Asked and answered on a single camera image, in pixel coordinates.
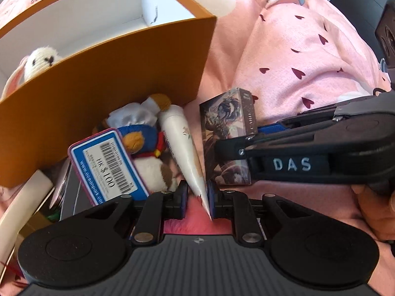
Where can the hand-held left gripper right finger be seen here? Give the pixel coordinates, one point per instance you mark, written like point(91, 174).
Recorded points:
point(211, 199)

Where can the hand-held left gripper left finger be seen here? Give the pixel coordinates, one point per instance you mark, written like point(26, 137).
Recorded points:
point(184, 198)

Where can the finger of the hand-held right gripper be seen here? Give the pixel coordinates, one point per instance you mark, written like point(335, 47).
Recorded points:
point(234, 148)
point(271, 128)

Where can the printed card box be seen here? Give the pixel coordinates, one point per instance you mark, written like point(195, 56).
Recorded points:
point(222, 114)

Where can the white cosmetic tube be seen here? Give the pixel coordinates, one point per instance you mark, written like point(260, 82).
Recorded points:
point(182, 148)

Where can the orange cardboard box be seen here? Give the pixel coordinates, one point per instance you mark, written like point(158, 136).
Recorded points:
point(108, 83)

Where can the person's right hand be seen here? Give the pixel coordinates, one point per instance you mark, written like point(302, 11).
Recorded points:
point(381, 215)

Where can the plush toy with blue scarf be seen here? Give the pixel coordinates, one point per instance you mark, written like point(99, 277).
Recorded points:
point(148, 166)

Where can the pink printed blanket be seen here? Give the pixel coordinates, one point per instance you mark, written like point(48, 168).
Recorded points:
point(293, 67)

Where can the blue barcode card pink edge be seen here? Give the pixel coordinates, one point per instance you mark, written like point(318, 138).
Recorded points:
point(105, 166)

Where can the dark flat box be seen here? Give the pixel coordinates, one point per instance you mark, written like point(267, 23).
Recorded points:
point(75, 200)

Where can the brown speaker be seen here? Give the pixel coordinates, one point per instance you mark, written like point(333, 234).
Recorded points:
point(387, 34)

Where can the round silver compact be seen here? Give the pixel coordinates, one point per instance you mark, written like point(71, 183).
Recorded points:
point(61, 191)

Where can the long white box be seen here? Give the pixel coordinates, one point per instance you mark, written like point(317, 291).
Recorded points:
point(21, 197)

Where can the white crocheted bunny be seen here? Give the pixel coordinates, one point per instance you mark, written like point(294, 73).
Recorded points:
point(38, 60)

